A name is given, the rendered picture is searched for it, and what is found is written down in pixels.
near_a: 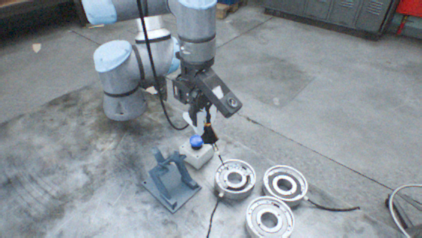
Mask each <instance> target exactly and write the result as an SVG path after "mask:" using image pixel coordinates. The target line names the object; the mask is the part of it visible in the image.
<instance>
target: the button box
mask: <svg viewBox="0 0 422 238"><path fill-rule="evenodd" d="M180 154H185V155H186V158H185V159H184V160H185V161H186V162H188V163H190V164H191V165H192V166H193V167H195V168H196V169H197V170H199V168H201V167H202V165H204V164H205V163H206V162H207V161H208V160H209V159H210V158H212V157H214V149H213V147H212V146H211V144H202V145H200V146H193V145H191V144H190V142H189V140H188V141H186V142H185V143H184V144H182V145H181V146H180Z"/></svg>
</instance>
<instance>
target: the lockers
mask: <svg viewBox="0 0 422 238"><path fill-rule="evenodd" d="M399 2H400V0H263V3H262V7H264V8H265V12H264V14H268V15H271V16H275V17H279V18H283V19H285V20H294V21H297V22H300V23H305V24H308V25H311V26H316V27H320V28H323V29H328V30H331V31H334V32H339V33H342V34H345V35H353V36H356V37H360V38H365V39H368V40H371V41H377V40H378V39H379V38H380V37H381V36H382V35H383V33H384V32H386V30H387V27H388V26H389V25H390V24H391V23H392V21H393V18H394V16H395V14H396V12H395V11H396V9H397V7H398V5H399Z"/></svg>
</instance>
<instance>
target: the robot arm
mask: <svg viewBox="0 0 422 238"><path fill-rule="evenodd" d="M82 4H83V6H84V10H85V13H86V15H87V18H88V20H89V21H90V22H91V23H92V24H94V25H99V24H107V23H110V24H113V23H116V22H120V21H129V20H135V21H136V27H137V30H138V32H137V34H136V36H135V38H134V39H135V42H136V44H135V45H131V44H130V43H129V42H127V41H111V42H107V43H105V44H103V45H101V46H100V47H99V48H98V49H96V51H95V53H94V55H93V60H94V63H95V68H96V70H97V72H98V76H99V79H100V82H101V85H102V88H103V91H104V101H103V109H104V112H105V115H106V116H107V117H108V118H110V119H112V120H114V121H129V120H132V119H135V118H137V117H139V116H140V115H141V114H143V113H144V112H145V111H146V109H147V107H148V102H147V99H146V97H145V94H144V93H143V92H142V90H141V88H139V81H141V80H145V79H148V78H153V77H154V76H153V72H152V69H151V63H150V60H149V56H148V51H147V47H146V44H145V38H144V34H143V31H142V24H141V21H140V18H139V11H138V7H137V3H136V0H82ZM141 4H142V10H143V14H144V18H145V24H146V29H147V33H148V39H149V43H150V47H151V52H152V56H153V60H154V67H155V70H156V73H157V76H160V75H167V74H168V73H171V72H176V71H177V70H178V69H179V62H180V69H181V72H180V73H179V74H178V75H177V76H176V77H175V78H173V79H172V83H173V96H174V98H175V99H177V100H179V101H180V102H181V103H182V104H184V105H187V104H189V105H190V106H189V108H188V112H183V115H182V116H183V118H184V119H185V120H186V121H187V122H188V123H189V124H190V125H192V126H193V128H194V131H195V132H196V134H198V135H199V136H201V135H202V134H203V133H204V130H203V126H204V124H203V119H204V116H205V117H206V124H213V123H214V121H215V117H216V112H217V111H218V110H219V111H220V112H221V114H222V115H223V116H224V117H225V118H230V117H232V115H233V114H235V113H236V112H237V111H238V110H239V109H241V108H242V107H243V103H242V102H241V101H240V100H239V99H238V98H237V97H236V96H235V95H234V94H233V91H231V90H230V89H229V87H228V86H227V85H226V84H225V83H224V81H223V80H222V79H221V78H220V77H219V76H218V75H217V74H216V73H215V71H214V70H213V69H212V68H211V66H213V65H214V63H215V55H216V12H217V0H141ZM165 14H173V15H174V16H175V17H176V26H177V35H178V41H179V46H178V43H177V39H176V38H174V37H171V33H170V31H168V30H167V29H166V28H165V27H164V21H163V17H162V15H165ZM179 77H180V78H179ZM178 78H179V79H178ZM175 86H176V87H177V92H178V95H177V94H176V91H175Z"/></svg>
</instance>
